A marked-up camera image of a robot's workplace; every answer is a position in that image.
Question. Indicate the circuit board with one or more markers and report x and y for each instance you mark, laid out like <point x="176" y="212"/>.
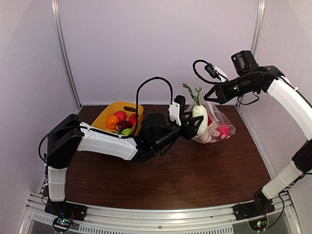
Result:
<point x="61" y="224"/>
<point x="258" y="225"/>

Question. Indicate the left aluminium frame post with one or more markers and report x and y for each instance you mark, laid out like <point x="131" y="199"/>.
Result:
<point x="63" y="51"/>

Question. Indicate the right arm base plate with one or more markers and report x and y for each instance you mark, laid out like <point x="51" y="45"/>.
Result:
<point x="250" y="210"/>

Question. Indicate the front aluminium rail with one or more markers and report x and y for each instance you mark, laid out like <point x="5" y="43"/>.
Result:
<point x="208" y="220"/>

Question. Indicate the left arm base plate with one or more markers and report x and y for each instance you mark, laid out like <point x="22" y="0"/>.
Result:
<point x="67" y="210"/>

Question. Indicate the dark purple plush fruit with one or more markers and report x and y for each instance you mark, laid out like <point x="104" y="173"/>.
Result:
<point x="124" y="124"/>

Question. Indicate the left circuit board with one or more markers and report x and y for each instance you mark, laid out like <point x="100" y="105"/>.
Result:
<point x="61" y="224"/>

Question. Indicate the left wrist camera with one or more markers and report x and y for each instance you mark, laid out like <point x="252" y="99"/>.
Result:
<point x="176" y="108"/>

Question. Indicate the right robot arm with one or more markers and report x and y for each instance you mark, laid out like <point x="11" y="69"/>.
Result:
<point x="270" y="80"/>

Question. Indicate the yellow plastic basket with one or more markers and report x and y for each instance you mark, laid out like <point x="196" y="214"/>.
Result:
<point x="127" y="107"/>

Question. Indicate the right circuit board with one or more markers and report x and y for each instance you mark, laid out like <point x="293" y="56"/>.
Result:
<point x="258" y="225"/>

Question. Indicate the red plush tomato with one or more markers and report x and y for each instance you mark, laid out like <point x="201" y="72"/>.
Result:
<point x="133" y="119"/>

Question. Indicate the orange plush fruit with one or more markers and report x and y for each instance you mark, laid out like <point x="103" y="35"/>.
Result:
<point x="111" y="121"/>

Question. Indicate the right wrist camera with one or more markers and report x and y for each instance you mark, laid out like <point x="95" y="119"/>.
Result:
<point x="216" y="72"/>

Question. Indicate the right aluminium frame post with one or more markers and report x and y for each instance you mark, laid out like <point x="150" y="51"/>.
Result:
<point x="259" y="21"/>

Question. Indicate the clear zip top bag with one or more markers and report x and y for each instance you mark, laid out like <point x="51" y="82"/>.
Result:
<point x="215" y="118"/>

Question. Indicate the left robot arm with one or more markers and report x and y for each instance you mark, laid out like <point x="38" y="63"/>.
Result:
<point x="72" y="135"/>

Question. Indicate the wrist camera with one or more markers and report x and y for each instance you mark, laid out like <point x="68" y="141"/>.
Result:
<point x="216" y="72"/>
<point x="176" y="108"/>

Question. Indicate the small red plush fruit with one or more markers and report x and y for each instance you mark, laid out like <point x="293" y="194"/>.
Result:
<point x="121" y="115"/>

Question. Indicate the green plush vegetable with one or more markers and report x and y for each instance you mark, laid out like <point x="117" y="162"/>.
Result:
<point x="126" y="132"/>

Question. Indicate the white plush daikon radish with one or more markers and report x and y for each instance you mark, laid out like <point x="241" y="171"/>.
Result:
<point x="198" y="110"/>

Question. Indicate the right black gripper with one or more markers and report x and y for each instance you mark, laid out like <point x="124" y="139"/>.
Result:
<point x="223" y="96"/>

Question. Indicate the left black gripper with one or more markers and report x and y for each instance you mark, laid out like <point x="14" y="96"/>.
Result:
<point x="190" y="131"/>

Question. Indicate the aluminium frame post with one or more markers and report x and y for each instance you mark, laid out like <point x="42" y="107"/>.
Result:
<point x="63" y="51"/>
<point x="259" y="21"/>

